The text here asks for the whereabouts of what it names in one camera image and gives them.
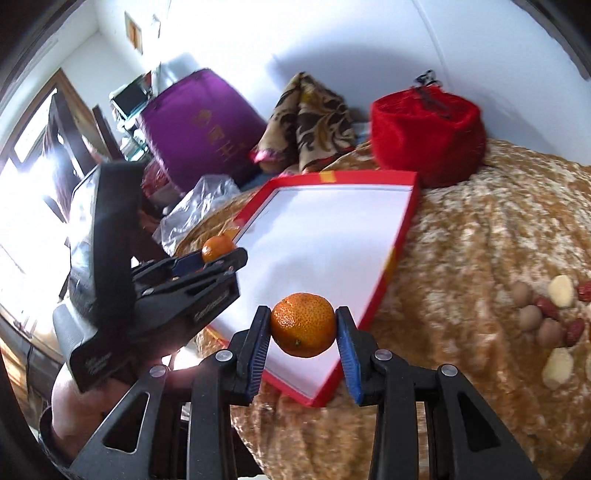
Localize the brown longan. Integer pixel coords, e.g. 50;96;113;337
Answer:
536;318;564;348
519;305;543;332
510;281;534;308

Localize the purple fabric bag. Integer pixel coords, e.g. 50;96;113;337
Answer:
139;69;266;192

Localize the red jujube date left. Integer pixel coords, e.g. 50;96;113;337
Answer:
534;296;560;321

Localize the red jujube date right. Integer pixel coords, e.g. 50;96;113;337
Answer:
564;318;585;347

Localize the red velvet drawstring pouch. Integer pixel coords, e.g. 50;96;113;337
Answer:
370;70;487;189

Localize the red white shallow box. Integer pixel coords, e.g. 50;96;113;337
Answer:
195;169;421;408

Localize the brown longan top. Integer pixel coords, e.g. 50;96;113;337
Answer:
510;281;534;308

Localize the small orange kumquat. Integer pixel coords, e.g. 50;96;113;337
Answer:
201;234;235;263

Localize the large orange mandarin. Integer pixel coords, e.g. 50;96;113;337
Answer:
270;293;338;358

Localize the brown floral patterned cloth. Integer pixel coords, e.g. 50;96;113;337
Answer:
250;72;356;174

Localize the dark wooden chair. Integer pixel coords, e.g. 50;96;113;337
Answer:
43;90;125;224

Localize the clear plastic bag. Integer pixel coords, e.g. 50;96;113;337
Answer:
152;175;240;256

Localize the pale ginger piece lower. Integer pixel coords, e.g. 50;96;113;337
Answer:
542;348;574;390

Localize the black monitor screen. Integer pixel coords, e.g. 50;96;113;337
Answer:
109;73;152;118

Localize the person's left hand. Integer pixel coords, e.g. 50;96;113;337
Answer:
50;340;195;458

